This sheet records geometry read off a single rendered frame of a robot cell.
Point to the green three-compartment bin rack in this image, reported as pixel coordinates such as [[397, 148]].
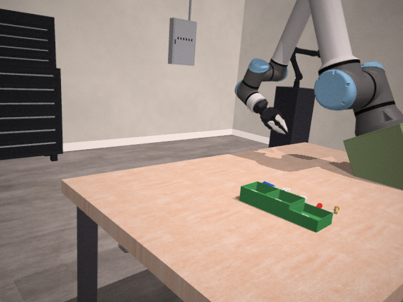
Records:
[[272, 200]]

